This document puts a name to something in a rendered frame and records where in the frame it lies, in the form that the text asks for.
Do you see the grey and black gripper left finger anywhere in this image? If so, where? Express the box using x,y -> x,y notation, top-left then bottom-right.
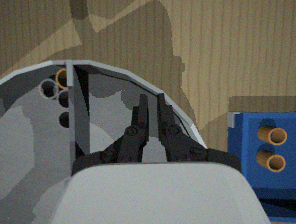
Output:
71,94 -> 149,177

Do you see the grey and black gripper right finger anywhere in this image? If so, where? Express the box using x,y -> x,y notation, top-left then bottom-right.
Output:
157,93 -> 243,175

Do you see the grey metal ring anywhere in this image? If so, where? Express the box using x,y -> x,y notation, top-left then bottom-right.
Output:
56,89 -> 69,110
39,79 -> 63,100
57,110 -> 69,130

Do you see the bronze bushing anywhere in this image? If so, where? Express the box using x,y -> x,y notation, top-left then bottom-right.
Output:
56,68 -> 68,89
256,150 -> 286,172
257,125 -> 287,145

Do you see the blue crate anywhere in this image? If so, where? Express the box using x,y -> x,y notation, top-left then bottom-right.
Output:
227,112 -> 296,223

